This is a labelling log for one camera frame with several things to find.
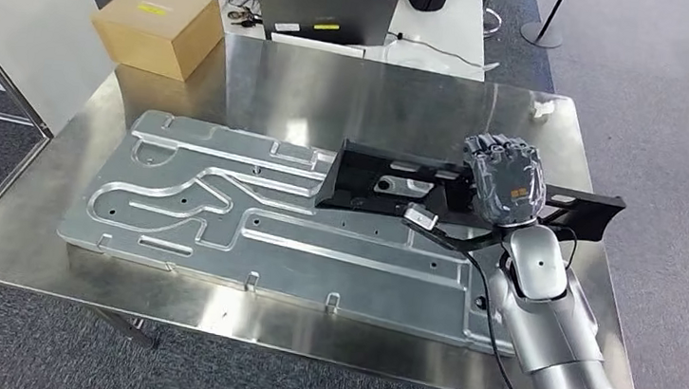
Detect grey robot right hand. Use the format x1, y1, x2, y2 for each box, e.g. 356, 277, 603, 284
456, 130, 553, 232

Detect long black plastic part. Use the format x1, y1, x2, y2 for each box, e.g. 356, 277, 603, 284
314, 137, 630, 246

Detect stainless steel workbench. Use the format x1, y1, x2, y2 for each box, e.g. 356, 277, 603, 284
0, 10, 677, 389

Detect crumpled white scrap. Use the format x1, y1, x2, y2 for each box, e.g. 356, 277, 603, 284
528, 97, 557, 123

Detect black stanchion with round base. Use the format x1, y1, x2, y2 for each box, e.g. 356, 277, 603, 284
518, 0, 570, 52

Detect chrome stand base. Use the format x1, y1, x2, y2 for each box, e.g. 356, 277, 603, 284
479, 7, 505, 40

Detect white desk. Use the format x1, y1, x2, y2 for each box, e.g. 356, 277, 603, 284
185, 0, 493, 83

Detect aluminium fixture plate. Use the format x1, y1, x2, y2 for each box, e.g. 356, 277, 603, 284
48, 102, 537, 357

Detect white paper sheet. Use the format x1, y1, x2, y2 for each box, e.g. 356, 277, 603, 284
268, 32, 368, 59

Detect dark grey laptop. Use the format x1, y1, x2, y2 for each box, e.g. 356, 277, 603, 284
250, 0, 401, 52

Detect bunch of keys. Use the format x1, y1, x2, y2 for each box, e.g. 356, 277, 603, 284
227, 8, 264, 29

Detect brown cardboard box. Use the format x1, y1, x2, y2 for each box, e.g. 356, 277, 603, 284
84, 0, 231, 86

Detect black camera bracket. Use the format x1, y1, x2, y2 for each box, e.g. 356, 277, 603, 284
402, 213, 511, 261

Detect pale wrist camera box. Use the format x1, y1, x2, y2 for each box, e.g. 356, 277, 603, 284
402, 203, 440, 233

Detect thin black desk cable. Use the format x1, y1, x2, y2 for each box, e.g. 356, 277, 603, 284
384, 31, 502, 73

